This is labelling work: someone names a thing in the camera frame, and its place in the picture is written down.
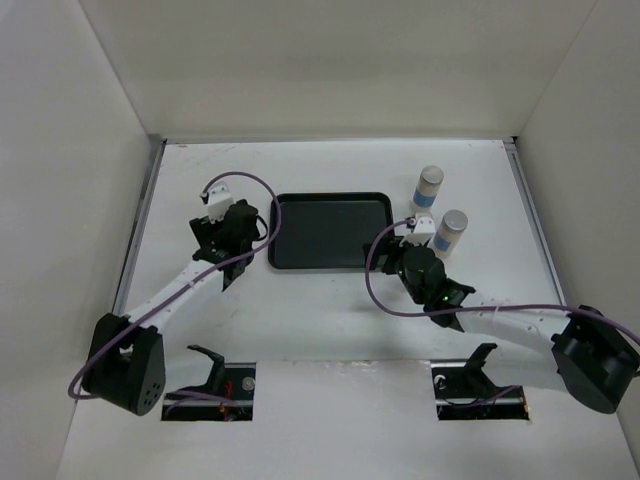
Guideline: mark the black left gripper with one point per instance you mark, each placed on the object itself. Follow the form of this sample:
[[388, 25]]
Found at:
[[206, 230]]

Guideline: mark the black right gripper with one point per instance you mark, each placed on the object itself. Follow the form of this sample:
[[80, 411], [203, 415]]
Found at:
[[393, 250]]

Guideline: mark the grain bottle blue label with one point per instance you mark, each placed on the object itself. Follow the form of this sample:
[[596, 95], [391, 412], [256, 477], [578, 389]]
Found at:
[[451, 228], [427, 188]]

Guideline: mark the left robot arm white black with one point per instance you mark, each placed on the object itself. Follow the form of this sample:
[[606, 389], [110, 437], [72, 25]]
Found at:
[[126, 366]]

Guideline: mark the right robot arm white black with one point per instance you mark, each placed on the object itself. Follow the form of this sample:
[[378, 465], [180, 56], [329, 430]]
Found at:
[[575, 350]]

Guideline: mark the black rectangular plastic tray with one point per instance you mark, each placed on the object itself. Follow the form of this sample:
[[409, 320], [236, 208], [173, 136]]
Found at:
[[326, 231]]

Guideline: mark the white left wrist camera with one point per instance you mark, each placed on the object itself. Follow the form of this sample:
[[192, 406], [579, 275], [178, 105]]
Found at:
[[217, 199]]

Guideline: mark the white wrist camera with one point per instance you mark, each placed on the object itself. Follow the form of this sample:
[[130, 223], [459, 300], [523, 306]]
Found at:
[[217, 199], [421, 229]]

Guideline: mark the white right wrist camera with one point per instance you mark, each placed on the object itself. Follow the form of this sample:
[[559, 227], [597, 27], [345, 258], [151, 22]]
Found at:
[[421, 229]]

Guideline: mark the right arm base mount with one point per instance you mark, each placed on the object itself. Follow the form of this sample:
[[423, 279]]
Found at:
[[463, 392]]

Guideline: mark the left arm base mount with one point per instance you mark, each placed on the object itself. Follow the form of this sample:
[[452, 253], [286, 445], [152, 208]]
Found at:
[[203, 386]]

